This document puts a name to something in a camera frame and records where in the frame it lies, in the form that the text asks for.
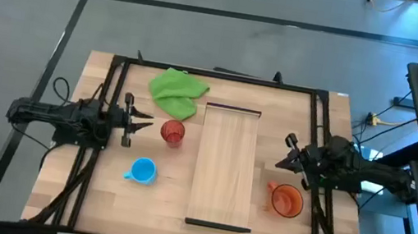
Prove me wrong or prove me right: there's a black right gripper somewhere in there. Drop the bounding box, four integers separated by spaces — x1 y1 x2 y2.
271 130 331 194

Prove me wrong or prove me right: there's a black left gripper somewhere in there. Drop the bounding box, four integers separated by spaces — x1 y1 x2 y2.
106 89 158 152

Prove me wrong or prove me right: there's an orange translucent mug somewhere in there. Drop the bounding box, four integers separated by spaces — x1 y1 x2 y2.
263 180 307 221

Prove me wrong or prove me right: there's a blue plastic mug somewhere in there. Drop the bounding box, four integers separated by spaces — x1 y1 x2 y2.
122 154 160 188

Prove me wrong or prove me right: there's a wooden shelf board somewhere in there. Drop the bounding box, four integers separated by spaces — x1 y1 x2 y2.
183 100 270 234

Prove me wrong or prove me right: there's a red translucent plastic cup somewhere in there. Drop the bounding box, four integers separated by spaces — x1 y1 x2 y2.
158 117 187 149

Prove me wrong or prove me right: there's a green cloth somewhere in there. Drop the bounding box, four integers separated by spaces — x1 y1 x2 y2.
144 65 213 126

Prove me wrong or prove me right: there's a yellow power plug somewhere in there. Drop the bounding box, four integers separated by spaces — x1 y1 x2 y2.
365 111 381 127

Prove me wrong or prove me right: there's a black aluminium table frame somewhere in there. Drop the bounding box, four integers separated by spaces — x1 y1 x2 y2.
24 37 392 234

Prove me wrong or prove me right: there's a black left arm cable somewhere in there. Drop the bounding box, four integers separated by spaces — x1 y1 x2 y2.
48 76 74 108

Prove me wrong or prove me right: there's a black floor cable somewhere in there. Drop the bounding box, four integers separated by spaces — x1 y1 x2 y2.
347 83 418 155

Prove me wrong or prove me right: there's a yellow cable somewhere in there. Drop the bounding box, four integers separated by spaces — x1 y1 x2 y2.
361 0 415 19

